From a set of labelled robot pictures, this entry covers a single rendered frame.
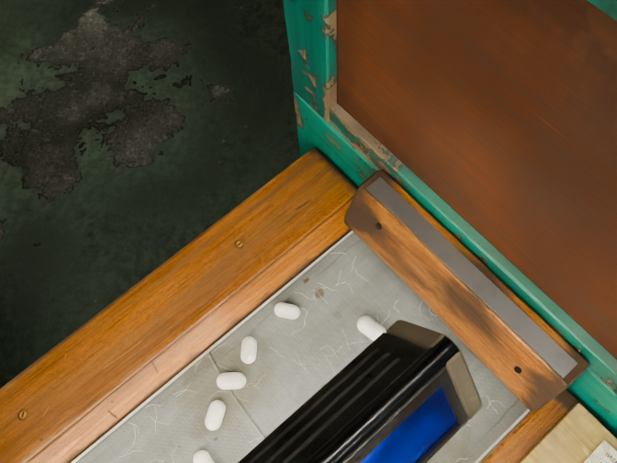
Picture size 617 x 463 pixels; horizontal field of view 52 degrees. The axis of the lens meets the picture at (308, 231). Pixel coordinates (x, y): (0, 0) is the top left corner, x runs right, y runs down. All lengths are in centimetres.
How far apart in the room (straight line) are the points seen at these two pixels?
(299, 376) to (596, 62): 49
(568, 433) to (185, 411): 42
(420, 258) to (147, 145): 124
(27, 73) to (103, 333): 140
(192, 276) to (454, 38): 44
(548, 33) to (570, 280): 26
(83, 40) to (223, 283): 144
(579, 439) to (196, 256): 48
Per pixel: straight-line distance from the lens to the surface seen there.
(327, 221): 79
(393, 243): 71
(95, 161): 185
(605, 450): 76
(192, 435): 77
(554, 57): 46
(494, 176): 59
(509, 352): 69
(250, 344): 75
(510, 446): 75
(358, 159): 76
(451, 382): 40
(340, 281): 79
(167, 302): 78
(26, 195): 187
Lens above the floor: 149
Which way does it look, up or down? 66 degrees down
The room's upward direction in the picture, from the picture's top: 6 degrees counter-clockwise
